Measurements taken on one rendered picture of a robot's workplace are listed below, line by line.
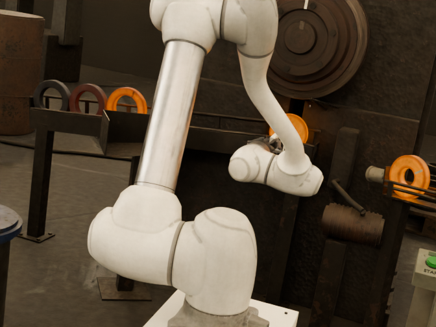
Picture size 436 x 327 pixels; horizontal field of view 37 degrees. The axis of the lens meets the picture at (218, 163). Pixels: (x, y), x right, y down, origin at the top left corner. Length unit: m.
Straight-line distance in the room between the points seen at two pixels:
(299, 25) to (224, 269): 1.24
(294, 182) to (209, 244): 0.61
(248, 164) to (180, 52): 0.51
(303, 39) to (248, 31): 0.81
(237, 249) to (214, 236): 0.06
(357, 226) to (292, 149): 0.61
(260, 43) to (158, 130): 0.35
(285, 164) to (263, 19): 0.52
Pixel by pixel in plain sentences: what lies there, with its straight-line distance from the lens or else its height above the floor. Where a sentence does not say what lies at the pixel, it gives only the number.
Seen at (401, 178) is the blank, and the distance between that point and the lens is 2.41.
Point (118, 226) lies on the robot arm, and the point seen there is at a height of 0.67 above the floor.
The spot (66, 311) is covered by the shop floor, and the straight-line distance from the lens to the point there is 2.54.
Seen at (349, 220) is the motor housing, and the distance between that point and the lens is 2.44.
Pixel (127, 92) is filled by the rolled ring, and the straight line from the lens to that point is 2.82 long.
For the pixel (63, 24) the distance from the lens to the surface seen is 7.75.
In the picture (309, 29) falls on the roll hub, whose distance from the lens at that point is 2.44.
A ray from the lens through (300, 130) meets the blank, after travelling 2.58.
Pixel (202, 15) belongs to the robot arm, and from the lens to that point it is 1.63.
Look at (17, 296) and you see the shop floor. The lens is 2.64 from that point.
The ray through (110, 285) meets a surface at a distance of 2.74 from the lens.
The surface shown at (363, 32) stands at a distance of 2.50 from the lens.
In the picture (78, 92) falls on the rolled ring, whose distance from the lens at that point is 2.93.
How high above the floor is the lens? 1.19
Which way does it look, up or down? 14 degrees down
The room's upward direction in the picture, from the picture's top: 9 degrees clockwise
